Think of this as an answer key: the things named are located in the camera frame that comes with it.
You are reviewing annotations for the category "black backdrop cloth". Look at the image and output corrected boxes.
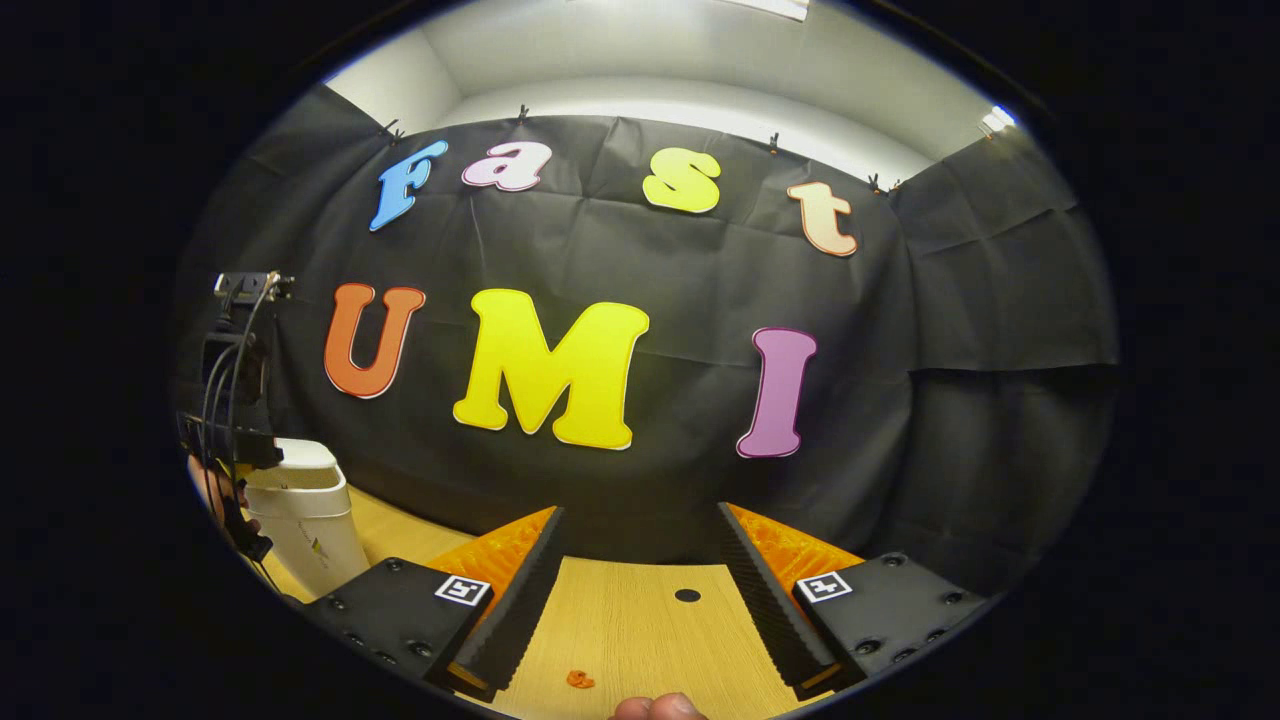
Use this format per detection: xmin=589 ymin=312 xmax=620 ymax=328
xmin=170 ymin=85 xmax=1121 ymax=601

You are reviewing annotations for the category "wooden desktop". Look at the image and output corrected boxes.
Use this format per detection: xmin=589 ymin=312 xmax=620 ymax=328
xmin=250 ymin=485 xmax=811 ymax=720

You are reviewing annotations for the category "white desktop garbage bin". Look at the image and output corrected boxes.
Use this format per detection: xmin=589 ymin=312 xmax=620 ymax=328
xmin=240 ymin=438 xmax=371 ymax=601

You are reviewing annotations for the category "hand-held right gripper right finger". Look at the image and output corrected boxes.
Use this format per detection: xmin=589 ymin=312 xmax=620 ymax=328
xmin=717 ymin=502 xmax=1001 ymax=701

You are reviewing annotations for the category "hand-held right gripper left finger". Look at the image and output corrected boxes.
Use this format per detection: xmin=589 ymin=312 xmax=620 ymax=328
xmin=300 ymin=505 xmax=566 ymax=704

